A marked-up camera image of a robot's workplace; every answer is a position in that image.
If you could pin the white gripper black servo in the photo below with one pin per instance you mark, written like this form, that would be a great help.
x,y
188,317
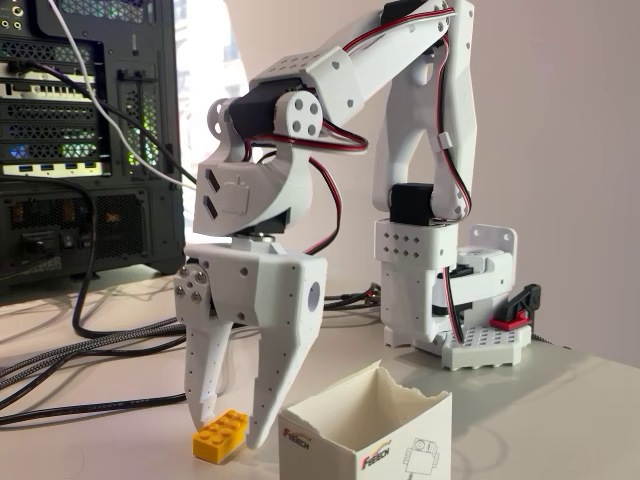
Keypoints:
x,y
265,285

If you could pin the yellow toy brick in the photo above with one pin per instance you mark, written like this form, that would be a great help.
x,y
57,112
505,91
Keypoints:
x,y
220,440

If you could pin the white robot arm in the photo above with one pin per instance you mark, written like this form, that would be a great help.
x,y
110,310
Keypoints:
x,y
370,65

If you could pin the white open cardboard box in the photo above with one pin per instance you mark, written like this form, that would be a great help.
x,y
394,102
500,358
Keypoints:
x,y
400,440

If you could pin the black computer tower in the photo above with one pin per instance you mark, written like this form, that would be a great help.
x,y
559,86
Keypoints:
x,y
60,215

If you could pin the black and red table clamp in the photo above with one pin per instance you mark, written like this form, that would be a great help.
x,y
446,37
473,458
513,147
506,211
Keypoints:
x,y
520,305

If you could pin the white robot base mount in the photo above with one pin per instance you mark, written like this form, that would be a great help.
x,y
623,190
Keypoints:
x,y
492,345

